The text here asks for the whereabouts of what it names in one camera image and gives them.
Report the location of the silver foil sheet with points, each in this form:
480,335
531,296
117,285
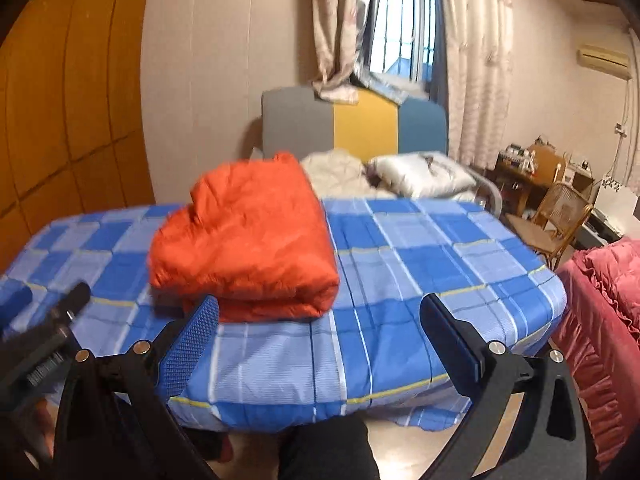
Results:
395,87

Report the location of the wooden wardrobe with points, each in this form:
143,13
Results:
65,110

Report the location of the person's right leg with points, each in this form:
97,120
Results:
325,455

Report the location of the person's left hand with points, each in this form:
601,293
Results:
42,425

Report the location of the grey yellow blue headboard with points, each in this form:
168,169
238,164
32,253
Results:
360,125

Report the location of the white floral paper bag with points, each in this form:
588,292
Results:
617,205

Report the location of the white printed pillow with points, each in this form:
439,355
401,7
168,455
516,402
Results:
425,175

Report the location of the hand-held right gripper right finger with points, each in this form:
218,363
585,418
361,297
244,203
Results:
452,345

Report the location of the barred window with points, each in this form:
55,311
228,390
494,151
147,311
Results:
400,25

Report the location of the white down jacket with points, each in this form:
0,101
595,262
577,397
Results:
340,172

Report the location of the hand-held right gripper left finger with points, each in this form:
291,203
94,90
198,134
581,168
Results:
192,345

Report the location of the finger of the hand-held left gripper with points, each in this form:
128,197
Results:
12,305
67,310

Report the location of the bed with blue plaid sheet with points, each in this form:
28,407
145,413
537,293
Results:
425,270

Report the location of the orange down jacket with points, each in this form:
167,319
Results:
240,240

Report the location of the wooden desk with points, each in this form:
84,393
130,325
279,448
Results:
520,180

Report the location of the rattan chair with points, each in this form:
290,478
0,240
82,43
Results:
560,210

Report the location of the brown cardboard box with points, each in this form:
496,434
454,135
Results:
547,155

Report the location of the wall air conditioner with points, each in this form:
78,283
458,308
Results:
602,60

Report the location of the beige patterned curtain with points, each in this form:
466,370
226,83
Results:
335,25
475,60

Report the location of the pink ruffled quilt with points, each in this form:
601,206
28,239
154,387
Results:
610,310

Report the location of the grey printer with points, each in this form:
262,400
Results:
597,232

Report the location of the grey cushion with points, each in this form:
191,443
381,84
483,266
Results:
256,154

